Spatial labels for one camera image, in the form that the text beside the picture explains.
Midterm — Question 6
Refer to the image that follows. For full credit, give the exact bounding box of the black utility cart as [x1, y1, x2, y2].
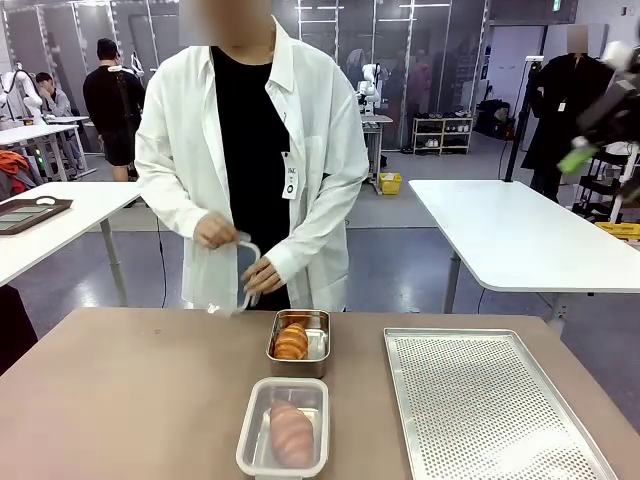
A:
[569, 142, 639, 224]

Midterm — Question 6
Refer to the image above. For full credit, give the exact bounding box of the person's right forearm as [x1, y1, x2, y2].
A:
[137, 174, 221, 241]

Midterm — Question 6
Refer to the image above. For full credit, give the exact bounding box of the white table with T-foot leg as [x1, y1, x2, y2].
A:
[0, 180, 144, 307]

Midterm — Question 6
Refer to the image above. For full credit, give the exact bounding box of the seated person in grey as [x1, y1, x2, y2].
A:
[34, 71, 84, 171]

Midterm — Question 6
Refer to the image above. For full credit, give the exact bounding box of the black pole stand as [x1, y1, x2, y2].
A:
[503, 55, 545, 182]

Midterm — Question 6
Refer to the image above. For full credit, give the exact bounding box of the grey robot workbench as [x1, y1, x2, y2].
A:
[359, 113, 395, 196]

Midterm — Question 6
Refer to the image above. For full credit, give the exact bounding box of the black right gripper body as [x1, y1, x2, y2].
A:
[574, 74, 640, 149]

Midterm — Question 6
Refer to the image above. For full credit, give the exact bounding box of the orange cloth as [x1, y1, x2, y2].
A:
[0, 149, 31, 195]

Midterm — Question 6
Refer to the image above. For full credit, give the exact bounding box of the white shoe rack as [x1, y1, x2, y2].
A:
[412, 115, 475, 156]

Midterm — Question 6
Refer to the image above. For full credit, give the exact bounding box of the large white table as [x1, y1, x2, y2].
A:
[408, 178, 640, 321]

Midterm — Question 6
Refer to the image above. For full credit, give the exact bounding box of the person's left hand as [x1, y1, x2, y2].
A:
[241, 258, 287, 296]

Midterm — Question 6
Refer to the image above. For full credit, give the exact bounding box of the brown serving tray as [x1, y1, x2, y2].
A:
[0, 195, 74, 236]

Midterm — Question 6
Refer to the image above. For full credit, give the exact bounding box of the white id badge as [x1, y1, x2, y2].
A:
[281, 152, 300, 201]

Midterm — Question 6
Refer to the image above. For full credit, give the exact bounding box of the golden croissant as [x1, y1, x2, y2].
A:
[269, 399, 315, 469]
[273, 322, 310, 360]

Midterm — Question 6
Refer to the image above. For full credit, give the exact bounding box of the white background table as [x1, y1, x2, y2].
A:
[0, 123, 85, 182]

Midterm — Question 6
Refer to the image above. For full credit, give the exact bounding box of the person's left forearm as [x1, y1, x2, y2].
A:
[264, 189, 364, 286]

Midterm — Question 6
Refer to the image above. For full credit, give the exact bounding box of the wide yellow crate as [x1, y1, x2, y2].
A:
[594, 221, 640, 247]

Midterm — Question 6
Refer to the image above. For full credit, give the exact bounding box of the standing man in black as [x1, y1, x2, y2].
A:
[82, 37, 146, 182]

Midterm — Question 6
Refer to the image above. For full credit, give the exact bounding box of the person's right hand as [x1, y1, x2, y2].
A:
[193, 211, 240, 250]

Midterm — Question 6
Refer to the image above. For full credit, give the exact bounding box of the person in black coat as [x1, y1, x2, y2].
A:
[521, 24, 615, 202]

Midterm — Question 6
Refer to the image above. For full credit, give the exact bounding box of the person in white coat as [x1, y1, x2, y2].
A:
[133, 0, 371, 314]

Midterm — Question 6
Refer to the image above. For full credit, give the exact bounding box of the perforated metal baking tray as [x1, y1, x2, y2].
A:
[383, 327, 620, 480]

